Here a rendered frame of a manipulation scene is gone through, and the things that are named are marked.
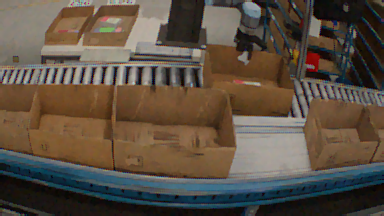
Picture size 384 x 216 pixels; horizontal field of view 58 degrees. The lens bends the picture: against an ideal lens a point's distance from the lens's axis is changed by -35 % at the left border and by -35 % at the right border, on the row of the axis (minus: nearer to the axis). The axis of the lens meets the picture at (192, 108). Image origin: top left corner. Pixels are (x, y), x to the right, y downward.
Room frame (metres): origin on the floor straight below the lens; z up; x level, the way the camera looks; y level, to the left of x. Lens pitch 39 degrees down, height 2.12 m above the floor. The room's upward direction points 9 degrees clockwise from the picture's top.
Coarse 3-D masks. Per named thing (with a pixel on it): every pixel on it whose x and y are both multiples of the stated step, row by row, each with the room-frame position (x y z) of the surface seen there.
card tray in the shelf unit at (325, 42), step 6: (294, 12) 2.91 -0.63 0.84; (294, 18) 2.89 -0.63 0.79; (300, 18) 3.01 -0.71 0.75; (324, 30) 2.93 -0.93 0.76; (330, 30) 2.82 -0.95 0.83; (312, 36) 2.61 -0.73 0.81; (324, 36) 2.84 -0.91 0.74; (330, 36) 2.80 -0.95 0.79; (312, 42) 2.62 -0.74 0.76; (318, 42) 2.63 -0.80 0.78; (324, 42) 2.64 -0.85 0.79; (330, 42) 2.65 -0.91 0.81; (336, 42) 2.66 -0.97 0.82; (330, 48) 2.65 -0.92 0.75
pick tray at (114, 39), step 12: (96, 12) 2.38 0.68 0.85; (108, 12) 2.48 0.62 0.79; (120, 12) 2.49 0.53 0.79; (132, 12) 2.49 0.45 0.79; (96, 24) 2.36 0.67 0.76; (120, 24) 2.36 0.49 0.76; (132, 24) 2.29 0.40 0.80; (84, 36) 2.10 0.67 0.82; (96, 36) 2.11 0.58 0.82; (108, 36) 2.11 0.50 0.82; (120, 36) 2.11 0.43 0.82
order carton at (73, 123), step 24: (48, 96) 1.33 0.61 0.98; (72, 96) 1.36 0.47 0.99; (96, 96) 1.38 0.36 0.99; (48, 120) 1.29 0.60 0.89; (72, 120) 1.33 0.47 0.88; (96, 120) 1.36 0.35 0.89; (48, 144) 1.06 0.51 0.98; (72, 144) 1.08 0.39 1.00; (96, 144) 1.10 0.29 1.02; (96, 168) 1.10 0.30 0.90
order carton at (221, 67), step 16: (208, 48) 1.92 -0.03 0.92; (224, 48) 1.98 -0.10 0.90; (208, 64) 1.83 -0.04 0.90; (224, 64) 1.98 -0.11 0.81; (240, 64) 1.99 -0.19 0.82; (256, 64) 2.01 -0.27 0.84; (272, 64) 2.02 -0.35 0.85; (208, 80) 1.77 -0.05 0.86; (224, 80) 1.93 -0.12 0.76; (240, 80) 1.96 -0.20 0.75; (256, 80) 1.98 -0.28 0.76; (272, 80) 2.02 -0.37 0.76; (288, 80) 1.86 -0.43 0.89; (240, 96) 1.70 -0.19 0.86; (256, 96) 1.71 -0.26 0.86; (272, 96) 1.72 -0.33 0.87; (288, 96) 1.74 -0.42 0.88; (240, 112) 1.70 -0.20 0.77; (256, 112) 1.72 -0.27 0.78; (272, 112) 1.73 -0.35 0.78; (288, 112) 1.74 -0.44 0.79
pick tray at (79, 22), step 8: (64, 8) 2.47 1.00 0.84; (72, 8) 2.47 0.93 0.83; (80, 8) 2.48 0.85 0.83; (88, 8) 2.48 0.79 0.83; (56, 16) 2.33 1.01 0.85; (64, 16) 2.47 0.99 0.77; (72, 16) 2.47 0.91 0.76; (80, 16) 2.48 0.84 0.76; (88, 16) 2.33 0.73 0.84; (56, 24) 2.35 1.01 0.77; (64, 24) 2.36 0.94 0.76; (72, 24) 2.36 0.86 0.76; (80, 24) 2.36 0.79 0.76; (48, 32) 2.17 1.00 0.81; (56, 32) 2.25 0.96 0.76; (64, 32) 2.10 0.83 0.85; (72, 32) 2.10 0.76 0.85; (80, 32) 2.16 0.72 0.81; (48, 40) 2.09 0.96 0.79; (56, 40) 2.10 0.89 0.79; (64, 40) 2.10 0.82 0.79; (72, 40) 2.10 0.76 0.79
